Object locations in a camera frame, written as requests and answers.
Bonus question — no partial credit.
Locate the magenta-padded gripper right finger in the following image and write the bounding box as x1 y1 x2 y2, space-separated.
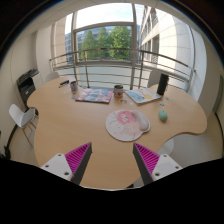
132 142 184 186

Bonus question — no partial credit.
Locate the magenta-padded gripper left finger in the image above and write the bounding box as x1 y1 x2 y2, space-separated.
40 142 93 186

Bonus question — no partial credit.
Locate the mint green computer mouse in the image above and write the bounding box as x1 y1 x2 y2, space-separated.
158 109 169 123

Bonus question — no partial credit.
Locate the round pink mouse pad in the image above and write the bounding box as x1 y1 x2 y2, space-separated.
105 109 151 143

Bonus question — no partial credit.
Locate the light blue illustrated magazine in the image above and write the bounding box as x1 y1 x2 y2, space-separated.
124 87 163 106

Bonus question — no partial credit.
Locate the red and dark magazine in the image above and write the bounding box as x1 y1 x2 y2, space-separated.
75 87 115 105

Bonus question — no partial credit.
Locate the white chair with wooden legs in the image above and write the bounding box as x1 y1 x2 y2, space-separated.
8 103 39 148

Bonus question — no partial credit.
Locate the white pot with small plant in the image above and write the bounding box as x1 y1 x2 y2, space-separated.
113 84 125 99

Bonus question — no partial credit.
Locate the small dark flat device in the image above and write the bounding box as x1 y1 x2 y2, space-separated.
58 79 71 88

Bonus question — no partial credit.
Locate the tall black speaker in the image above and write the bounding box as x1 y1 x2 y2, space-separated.
156 72 170 96

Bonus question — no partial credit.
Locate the black office printer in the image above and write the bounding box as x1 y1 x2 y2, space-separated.
16 68 40 105

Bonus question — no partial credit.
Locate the grey metal railing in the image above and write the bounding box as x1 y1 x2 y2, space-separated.
49 47 196 92

